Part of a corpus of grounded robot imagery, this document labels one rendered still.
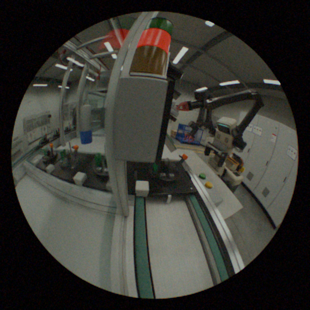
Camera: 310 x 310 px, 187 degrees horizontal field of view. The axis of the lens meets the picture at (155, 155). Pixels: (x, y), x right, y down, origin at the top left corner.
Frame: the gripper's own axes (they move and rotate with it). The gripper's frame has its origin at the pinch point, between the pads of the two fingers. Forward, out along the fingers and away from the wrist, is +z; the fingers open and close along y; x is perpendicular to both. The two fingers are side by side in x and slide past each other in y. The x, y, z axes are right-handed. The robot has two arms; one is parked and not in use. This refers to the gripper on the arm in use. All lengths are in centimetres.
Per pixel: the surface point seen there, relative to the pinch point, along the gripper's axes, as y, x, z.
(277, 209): 109, 209, -233
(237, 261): 73, 34, 0
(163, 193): 40, 24, 19
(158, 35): 50, -13, 10
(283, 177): 59, 149, -257
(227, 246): 65, 32, 3
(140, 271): 66, 23, 26
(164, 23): 49, -17, 8
